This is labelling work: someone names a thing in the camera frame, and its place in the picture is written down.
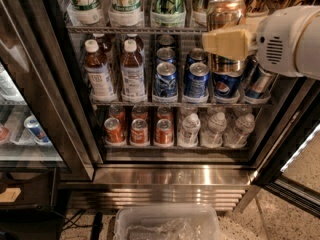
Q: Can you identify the rear left orange can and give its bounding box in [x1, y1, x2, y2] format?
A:
[109, 105, 125, 124]

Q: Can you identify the middle wire shelf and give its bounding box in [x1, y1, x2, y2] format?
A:
[92, 101, 273, 108]

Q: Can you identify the top wire shelf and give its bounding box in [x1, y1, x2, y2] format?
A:
[67, 26, 207, 35]

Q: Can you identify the bottom wire shelf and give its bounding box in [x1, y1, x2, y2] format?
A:
[105, 145, 249, 151]

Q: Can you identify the rear silver blue can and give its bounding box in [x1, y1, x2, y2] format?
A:
[242, 55, 258, 85]

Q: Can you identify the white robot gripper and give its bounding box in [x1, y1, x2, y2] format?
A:
[202, 5, 320, 78]

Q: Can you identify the rear middle orange can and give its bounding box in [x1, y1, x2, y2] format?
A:
[131, 105, 148, 120]

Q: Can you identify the tea bottle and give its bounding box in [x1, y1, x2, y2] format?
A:
[93, 33, 112, 56]
[120, 39, 146, 102]
[126, 33, 145, 57]
[84, 39, 115, 101]

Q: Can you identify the front middle orange can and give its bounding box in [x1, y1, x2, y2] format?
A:
[130, 118, 149, 144]

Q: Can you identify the front right tea bottle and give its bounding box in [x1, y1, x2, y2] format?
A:
[120, 39, 146, 102]

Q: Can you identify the middle blue can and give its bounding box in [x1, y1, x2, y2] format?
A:
[156, 47, 176, 64]

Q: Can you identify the silver blue can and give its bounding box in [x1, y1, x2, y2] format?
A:
[242, 55, 258, 85]
[245, 65, 275, 99]

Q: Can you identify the front left water bottle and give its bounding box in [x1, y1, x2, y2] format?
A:
[178, 113, 201, 147]

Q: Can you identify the front middle water bottle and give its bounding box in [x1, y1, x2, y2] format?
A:
[201, 112, 227, 148]

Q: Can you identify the clear plastic bin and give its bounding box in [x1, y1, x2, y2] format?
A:
[113, 203, 220, 240]

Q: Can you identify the orange gold soda can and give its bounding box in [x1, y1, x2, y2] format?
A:
[207, 0, 246, 74]

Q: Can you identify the blue can column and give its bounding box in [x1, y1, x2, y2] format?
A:
[186, 48, 208, 67]
[184, 62, 210, 98]

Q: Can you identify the glass fridge door left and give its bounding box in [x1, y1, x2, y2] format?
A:
[0, 0, 99, 181]

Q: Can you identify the black cable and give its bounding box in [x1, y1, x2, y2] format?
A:
[61, 209, 104, 240]

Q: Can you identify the front right orange can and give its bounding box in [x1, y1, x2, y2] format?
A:
[155, 119, 173, 144]

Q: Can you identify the fridge vent grille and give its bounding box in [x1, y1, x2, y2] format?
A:
[68, 186, 246, 211]

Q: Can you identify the rear left tea bottle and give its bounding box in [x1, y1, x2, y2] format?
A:
[93, 33, 112, 56]

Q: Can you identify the front pepsi can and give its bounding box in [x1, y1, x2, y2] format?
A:
[213, 72, 242, 98]

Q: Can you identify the water bottle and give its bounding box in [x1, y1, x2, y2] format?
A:
[178, 113, 201, 147]
[224, 113, 255, 148]
[201, 112, 227, 148]

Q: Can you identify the front left tea bottle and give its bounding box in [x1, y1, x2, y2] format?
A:
[84, 39, 115, 101]

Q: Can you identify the can behind glass door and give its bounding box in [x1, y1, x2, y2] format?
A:
[24, 115, 50, 144]

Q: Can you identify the rear right tea bottle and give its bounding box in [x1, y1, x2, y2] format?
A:
[126, 33, 145, 57]

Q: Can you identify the open fridge door right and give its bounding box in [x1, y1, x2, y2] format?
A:
[255, 80, 320, 218]

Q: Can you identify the wire shelf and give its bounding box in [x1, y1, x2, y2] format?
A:
[105, 145, 249, 151]
[67, 26, 207, 35]
[92, 101, 273, 108]

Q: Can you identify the front right water bottle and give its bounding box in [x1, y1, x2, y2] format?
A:
[224, 113, 255, 148]

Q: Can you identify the front silver blue can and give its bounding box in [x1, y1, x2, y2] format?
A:
[245, 65, 275, 99]

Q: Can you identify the white green tall can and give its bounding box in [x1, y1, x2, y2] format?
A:
[109, 0, 143, 27]

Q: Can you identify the front left orange can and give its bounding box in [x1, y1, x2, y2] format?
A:
[104, 117, 125, 143]

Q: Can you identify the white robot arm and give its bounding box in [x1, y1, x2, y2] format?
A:
[202, 5, 320, 80]

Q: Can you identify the rear right orange can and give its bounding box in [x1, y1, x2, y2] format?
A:
[156, 106, 173, 121]

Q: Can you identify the white red tall can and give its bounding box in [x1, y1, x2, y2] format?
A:
[70, 0, 105, 26]

